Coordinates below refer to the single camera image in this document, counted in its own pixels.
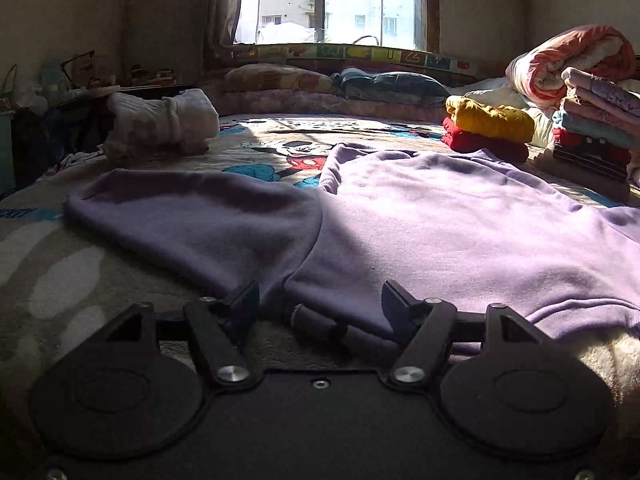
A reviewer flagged yellow knit sweater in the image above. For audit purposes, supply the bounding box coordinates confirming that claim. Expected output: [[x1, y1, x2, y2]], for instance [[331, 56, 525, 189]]
[[445, 96, 535, 143]]

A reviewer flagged stack of folded clothes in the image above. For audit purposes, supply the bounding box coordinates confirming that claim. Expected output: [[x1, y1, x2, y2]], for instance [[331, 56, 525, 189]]
[[553, 67, 639, 186]]

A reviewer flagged white floral cloth bundle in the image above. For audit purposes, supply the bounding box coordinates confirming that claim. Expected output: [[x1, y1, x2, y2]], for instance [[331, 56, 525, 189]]
[[102, 88, 219, 166]]

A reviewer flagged cluttered side table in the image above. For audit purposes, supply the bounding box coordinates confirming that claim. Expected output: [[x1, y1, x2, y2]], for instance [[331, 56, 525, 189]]
[[0, 49, 196, 196]]

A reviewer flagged white duvet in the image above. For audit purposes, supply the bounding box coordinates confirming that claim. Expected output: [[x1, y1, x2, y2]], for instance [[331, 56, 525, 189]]
[[450, 77, 554, 148]]

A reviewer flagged red knit sweater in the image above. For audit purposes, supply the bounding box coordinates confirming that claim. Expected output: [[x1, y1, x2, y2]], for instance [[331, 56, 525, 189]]
[[442, 117, 529, 164]]

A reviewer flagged orange rolled quilt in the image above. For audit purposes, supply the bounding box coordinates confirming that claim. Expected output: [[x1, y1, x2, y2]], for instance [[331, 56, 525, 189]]
[[506, 25, 636, 108]]

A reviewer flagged dark blue pillow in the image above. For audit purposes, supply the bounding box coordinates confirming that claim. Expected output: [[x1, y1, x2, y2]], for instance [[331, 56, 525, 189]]
[[332, 68, 450, 107]]

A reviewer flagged purple sweatshirt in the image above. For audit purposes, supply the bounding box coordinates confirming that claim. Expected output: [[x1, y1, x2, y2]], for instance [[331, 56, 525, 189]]
[[64, 144, 639, 356]]

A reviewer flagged colourful foam mat strip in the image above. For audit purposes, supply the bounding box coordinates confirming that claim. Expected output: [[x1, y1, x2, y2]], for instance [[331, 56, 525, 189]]
[[231, 44, 500, 79]]

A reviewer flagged pink floral quilt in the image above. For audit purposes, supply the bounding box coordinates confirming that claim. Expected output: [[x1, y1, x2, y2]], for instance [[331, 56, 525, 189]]
[[200, 63, 447, 124]]

